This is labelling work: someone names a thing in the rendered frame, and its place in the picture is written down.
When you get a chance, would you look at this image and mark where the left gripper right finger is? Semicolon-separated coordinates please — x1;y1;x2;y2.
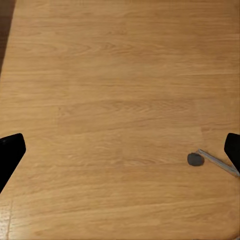
224;133;240;173

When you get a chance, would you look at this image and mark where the swivel chair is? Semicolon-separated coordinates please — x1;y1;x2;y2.
187;149;240;240

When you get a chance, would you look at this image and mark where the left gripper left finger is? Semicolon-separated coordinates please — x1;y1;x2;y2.
0;133;26;193

